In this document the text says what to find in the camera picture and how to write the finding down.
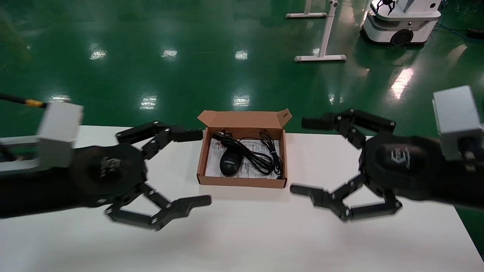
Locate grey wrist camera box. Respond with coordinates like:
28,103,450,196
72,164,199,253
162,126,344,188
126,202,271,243
37,101,84,169
432,85,484,161

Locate thick black plug cable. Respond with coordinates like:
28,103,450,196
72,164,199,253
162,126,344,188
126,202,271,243
211,130,275,175

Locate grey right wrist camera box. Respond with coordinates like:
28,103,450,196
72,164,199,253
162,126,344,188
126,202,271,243
432,85,484,161

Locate black gripper of white robot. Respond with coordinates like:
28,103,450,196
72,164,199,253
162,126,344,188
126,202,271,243
377,0,396,16

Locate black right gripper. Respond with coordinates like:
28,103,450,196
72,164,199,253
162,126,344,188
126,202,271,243
290,109,447,222

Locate printed white paper sheet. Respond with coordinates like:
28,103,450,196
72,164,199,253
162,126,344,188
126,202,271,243
205,138,281,179

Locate blue floor cable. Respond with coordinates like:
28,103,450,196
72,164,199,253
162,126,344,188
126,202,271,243
435,21,471,39

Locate thin black mouse cable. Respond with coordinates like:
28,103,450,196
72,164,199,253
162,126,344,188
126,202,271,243
242,129,284,179

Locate white metal stand legs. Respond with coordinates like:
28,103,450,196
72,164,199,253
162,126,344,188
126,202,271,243
294,0,347,63

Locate white stand with short foot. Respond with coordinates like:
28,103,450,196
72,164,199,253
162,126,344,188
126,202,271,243
285,0,327,19

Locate black cable with yellow band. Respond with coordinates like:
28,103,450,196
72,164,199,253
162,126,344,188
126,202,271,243
0,94,48,109

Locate brown cardboard box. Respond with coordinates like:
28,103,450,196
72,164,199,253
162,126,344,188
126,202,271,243
197,109,293,189

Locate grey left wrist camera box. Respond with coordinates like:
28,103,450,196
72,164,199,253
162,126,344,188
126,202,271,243
37,101,84,169

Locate black computer mouse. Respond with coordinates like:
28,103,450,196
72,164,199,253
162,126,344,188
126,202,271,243
219,149,243,177

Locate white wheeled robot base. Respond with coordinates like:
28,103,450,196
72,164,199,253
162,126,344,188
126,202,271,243
361,0,443,46

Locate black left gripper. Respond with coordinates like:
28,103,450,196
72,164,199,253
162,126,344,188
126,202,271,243
71,121,212,231

